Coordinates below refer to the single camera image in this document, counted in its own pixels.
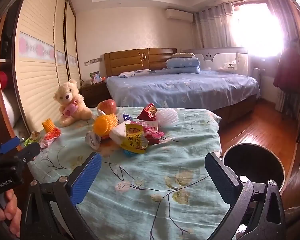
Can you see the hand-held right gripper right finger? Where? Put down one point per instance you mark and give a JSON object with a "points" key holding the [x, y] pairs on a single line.
{"points": [[220, 177]]}

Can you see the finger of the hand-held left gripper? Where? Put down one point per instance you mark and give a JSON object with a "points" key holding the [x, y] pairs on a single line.
{"points": [[30, 152], [10, 144]]}

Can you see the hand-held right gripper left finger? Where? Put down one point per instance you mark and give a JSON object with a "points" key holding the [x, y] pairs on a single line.
{"points": [[86, 177]]}

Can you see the pink candy wrapper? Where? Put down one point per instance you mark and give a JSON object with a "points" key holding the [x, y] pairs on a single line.
{"points": [[45, 143]]}

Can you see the black metal-rimmed bin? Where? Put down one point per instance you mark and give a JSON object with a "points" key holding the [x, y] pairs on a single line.
{"points": [[252, 165]]}

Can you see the white purple wrapper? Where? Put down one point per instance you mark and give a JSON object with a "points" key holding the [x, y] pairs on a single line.
{"points": [[92, 140]]}

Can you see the white tissue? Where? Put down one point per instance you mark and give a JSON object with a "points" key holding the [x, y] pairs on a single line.
{"points": [[117, 133]]}

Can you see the yellow snack packet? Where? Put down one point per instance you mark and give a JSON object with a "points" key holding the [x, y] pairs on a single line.
{"points": [[133, 137]]}

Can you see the blue white plastic bag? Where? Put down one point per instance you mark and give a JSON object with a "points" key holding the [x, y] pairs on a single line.
{"points": [[126, 117]]}

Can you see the red glossy packet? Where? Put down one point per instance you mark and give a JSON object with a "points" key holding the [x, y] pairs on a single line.
{"points": [[155, 138]]}

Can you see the white foam fruit net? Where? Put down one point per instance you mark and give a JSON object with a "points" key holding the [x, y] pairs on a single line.
{"points": [[166, 117]]}

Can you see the pink candy packet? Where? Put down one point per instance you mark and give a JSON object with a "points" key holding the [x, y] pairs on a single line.
{"points": [[151, 128]]}

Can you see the red snack wrapper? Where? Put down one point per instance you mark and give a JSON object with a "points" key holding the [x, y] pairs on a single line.
{"points": [[146, 112]]}

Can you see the person's left hand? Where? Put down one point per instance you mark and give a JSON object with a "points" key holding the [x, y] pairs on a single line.
{"points": [[12, 210]]}

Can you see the green candy wrapper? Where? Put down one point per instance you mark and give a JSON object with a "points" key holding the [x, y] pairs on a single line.
{"points": [[32, 137]]}

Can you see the orange candy wrapper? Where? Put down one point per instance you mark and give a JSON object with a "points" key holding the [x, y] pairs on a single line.
{"points": [[52, 133]]}

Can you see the yellow corn toy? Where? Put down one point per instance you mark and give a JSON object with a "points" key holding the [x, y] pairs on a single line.
{"points": [[48, 125]]}

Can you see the white rolled bedding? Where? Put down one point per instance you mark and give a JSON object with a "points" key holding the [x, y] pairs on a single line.
{"points": [[8, 107]]}

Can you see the red round cushion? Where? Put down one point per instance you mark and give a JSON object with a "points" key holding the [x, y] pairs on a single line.
{"points": [[3, 80]]}

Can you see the cream teddy bear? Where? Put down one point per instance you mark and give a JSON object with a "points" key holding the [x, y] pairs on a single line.
{"points": [[70, 100]]}

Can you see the teal floral blanket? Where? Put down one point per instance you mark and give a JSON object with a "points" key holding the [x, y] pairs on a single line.
{"points": [[152, 187]]}

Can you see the cream slatted wardrobe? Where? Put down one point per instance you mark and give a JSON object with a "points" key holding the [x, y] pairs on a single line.
{"points": [[37, 80]]}

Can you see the red apple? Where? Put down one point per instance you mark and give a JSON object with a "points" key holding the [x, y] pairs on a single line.
{"points": [[108, 106]]}

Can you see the wooden nightstand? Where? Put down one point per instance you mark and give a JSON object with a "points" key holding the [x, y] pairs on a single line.
{"points": [[95, 95]]}

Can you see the bed with blue sheet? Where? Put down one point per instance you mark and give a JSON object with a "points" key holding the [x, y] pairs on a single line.
{"points": [[190, 87]]}

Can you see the white radiator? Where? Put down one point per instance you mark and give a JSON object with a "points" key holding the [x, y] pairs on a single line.
{"points": [[257, 76]]}

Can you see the white printed cloth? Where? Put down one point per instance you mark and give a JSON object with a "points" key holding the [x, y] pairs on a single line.
{"points": [[135, 73]]}

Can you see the folded blue quilt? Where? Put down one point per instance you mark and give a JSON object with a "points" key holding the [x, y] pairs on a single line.
{"points": [[182, 65]]}

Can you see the wooden headboard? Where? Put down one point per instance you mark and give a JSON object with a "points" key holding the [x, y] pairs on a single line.
{"points": [[127, 60]]}

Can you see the small beige pillow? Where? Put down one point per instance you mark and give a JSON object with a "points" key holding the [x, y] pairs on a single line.
{"points": [[182, 55]]}

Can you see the red coat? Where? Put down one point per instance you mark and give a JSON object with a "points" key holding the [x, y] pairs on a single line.
{"points": [[290, 67]]}

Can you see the grey dotted curtain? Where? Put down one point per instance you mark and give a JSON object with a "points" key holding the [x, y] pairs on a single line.
{"points": [[212, 27], [277, 17]]}

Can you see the bright window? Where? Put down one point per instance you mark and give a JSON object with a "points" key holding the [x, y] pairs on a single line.
{"points": [[257, 30]]}

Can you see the white air conditioner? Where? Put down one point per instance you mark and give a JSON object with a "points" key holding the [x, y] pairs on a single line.
{"points": [[178, 15]]}

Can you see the photo frame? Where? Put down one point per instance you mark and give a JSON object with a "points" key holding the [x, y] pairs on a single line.
{"points": [[95, 77]]}

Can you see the wall switch panel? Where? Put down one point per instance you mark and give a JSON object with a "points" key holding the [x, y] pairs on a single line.
{"points": [[93, 61]]}

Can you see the grey bed guard rail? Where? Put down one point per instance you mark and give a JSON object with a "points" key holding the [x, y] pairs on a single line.
{"points": [[215, 57]]}

